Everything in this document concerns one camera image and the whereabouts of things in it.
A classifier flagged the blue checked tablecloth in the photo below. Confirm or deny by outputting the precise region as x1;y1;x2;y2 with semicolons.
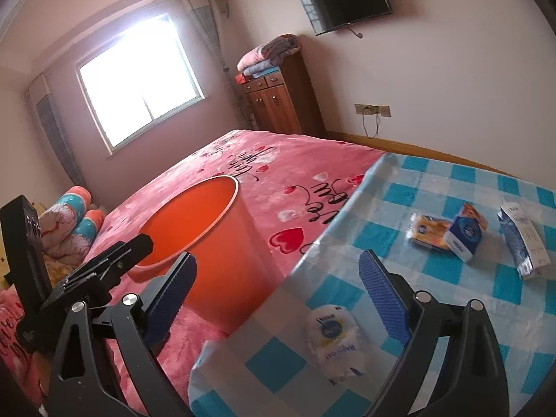
189;153;556;417

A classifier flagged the pink and teal rolled pillow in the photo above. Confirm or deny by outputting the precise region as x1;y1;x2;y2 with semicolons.
39;185;94;244
65;209;107;261

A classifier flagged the white and blue milk carton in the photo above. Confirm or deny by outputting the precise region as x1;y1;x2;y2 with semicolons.
496;202;552;279

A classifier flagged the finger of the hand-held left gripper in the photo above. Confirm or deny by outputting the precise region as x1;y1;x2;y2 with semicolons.
89;234;154;270
54;254;133;296

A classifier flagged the grey patterned curtain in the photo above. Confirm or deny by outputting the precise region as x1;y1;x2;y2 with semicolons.
27;76;88;187
181;0;248;131

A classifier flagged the folded floral blanket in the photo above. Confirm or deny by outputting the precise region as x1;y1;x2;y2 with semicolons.
237;34;301;72

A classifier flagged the black wall television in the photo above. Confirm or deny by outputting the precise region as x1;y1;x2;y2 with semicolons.
297;0;394;36

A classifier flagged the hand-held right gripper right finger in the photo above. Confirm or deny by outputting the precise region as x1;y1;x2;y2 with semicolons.
358;250;510;417

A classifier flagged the white Magicday pouch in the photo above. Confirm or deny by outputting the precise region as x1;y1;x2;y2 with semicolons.
306;305;362;384

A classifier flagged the white charger cable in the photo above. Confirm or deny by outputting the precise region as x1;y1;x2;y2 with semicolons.
360;105;382;139

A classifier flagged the folded blue blanket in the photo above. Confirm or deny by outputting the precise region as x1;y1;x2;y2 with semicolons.
243;62;279;80

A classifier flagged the orange plastic bin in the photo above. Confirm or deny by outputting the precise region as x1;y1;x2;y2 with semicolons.
127;174;279;326

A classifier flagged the small blue and orange carton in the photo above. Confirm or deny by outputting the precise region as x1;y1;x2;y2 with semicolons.
443;203;489;263

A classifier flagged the yellow printed cloth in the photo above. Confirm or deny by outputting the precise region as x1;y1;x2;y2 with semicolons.
41;254;72;287

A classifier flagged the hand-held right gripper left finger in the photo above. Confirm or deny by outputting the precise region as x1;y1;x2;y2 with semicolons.
47;252;197;417

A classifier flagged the yellow snack packet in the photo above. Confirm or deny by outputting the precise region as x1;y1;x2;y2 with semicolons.
407;213;453;249

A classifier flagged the brown wooden cabinet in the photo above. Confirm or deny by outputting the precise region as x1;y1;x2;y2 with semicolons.
242;50;328;140

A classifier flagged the pink heart printed bedspread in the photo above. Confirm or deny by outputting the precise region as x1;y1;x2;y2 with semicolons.
0;129;387;417

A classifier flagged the window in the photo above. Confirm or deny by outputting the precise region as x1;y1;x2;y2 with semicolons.
76;12;205;154

